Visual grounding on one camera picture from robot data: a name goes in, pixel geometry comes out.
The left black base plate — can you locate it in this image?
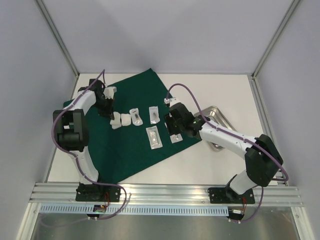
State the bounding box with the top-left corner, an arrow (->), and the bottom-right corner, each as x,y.
75,184 -> 121,203

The purple cable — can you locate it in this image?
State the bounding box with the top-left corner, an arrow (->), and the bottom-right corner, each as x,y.
51,69 -> 131,221
165,83 -> 290,223

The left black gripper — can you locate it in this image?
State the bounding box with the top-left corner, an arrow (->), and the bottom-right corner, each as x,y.
93,96 -> 115,120

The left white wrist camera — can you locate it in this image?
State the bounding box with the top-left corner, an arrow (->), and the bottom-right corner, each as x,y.
103,86 -> 117,99

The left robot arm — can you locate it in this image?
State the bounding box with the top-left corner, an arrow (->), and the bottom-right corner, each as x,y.
51,79 -> 117,202

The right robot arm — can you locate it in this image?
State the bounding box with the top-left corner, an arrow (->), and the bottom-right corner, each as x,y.
164,98 -> 284,203

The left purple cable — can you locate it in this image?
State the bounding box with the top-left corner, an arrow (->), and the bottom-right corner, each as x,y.
51,69 -> 131,221

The clear pouch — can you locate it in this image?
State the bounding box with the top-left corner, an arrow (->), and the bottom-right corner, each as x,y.
149,106 -> 160,124
129,108 -> 143,126

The suture packet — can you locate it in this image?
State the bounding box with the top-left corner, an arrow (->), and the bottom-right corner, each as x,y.
170,134 -> 183,144
146,126 -> 163,150

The grey slotted cable duct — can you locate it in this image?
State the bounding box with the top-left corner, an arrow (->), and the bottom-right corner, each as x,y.
39,203 -> 229,217

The stainless steel tray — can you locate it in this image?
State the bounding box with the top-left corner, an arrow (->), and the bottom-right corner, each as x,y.
193,105 -> 237,152

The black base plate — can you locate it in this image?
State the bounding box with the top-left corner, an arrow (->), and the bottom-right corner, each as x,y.
207,187 -> 256,204
75,184 -> 121,203

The white gauze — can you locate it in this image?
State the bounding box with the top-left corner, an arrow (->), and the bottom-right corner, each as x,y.
113,111 -> 121,122
120,113 -> 132,127
110,120 -> 122,130

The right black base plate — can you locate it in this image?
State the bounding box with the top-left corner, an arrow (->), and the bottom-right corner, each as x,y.
207,187 -> 256,204

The green surgical cloth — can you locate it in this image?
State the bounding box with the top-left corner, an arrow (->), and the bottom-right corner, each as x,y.
62,67 -> 203,184

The left aluminium frame post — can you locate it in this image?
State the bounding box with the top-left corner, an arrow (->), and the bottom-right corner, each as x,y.
34,0 -> 80,79

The aluminium frame post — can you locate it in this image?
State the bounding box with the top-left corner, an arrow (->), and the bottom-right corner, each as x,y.
34,0 -> 80,79
251,0 -> 302,81

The aluminium front rail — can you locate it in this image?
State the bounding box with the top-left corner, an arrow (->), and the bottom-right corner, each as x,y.
29,182 -> 304,207

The right aluminium frame post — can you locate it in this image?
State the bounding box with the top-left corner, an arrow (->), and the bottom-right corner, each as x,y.
251,0 -> 302,81

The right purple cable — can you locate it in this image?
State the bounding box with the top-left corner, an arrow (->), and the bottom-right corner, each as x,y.
165,83 -> 290,223

